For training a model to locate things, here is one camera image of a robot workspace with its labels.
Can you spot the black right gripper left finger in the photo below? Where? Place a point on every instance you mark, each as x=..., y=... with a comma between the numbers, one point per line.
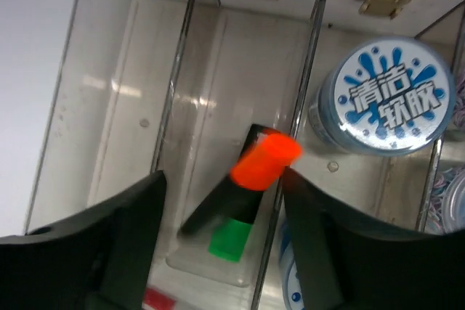
x=99, y=258

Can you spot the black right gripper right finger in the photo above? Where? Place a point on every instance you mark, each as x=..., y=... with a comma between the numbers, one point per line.
x=347, y=259

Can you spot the blue cleaning gel jar front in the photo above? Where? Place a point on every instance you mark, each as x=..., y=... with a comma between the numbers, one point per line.
x=292, y=294

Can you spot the blue cleaning gel jar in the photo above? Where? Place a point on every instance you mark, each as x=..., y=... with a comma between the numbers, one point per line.
x=391, y=96
x=292, y=294

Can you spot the red capped white marker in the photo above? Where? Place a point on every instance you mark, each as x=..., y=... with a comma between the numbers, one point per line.
x=155, y=300

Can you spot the clear paperclip jar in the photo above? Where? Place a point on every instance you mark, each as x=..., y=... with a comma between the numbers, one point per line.
x=458, y=110
x=446, y=210

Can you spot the green highlighter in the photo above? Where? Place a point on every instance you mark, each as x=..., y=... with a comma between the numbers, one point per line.
x=229, y=239

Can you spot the orange highlighter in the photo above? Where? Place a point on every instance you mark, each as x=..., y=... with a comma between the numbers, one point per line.
x=255, y=171

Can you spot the blue cleaning gel jar back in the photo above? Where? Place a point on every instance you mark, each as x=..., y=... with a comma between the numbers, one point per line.
x=391, y=96

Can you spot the clear four-compartment organizer tray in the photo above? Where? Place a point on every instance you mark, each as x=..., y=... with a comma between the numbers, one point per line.
x=176, y=85

